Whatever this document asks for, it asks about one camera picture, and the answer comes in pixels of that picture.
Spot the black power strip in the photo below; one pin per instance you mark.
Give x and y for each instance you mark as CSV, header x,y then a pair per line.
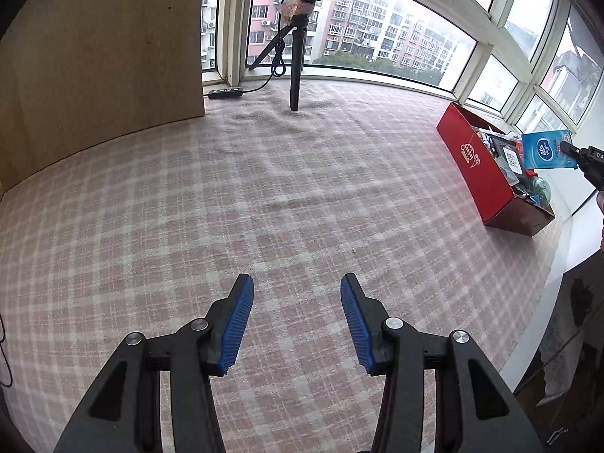
x,y
225,93

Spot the window frame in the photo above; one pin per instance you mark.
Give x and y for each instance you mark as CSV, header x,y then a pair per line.
x,y
476,52

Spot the black tripod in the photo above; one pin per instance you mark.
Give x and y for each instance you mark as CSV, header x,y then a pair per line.
x,y
296,66

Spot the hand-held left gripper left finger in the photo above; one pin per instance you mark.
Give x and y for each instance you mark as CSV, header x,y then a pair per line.
x,y
236,321

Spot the red cardboard box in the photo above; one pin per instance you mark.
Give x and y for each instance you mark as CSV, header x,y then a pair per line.
x,y
476,184

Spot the green glass bottle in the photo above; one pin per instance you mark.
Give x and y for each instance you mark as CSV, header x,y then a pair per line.
x,y
542,188

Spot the blue tissue packet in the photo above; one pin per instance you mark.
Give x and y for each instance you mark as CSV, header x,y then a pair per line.
x,y
547,150

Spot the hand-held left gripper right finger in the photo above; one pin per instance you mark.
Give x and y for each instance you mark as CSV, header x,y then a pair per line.
x,y
356,321

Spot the person's right hand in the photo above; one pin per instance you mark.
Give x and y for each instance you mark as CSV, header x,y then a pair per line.
x,y
600,203

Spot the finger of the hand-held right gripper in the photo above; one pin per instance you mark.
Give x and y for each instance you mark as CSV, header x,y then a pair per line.
x,y
568,147

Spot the pink plaid blanket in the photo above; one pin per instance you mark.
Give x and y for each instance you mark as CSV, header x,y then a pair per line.
x,y
236,198

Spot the apartment buildings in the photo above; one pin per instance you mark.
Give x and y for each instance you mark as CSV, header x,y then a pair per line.
x,y
377,33

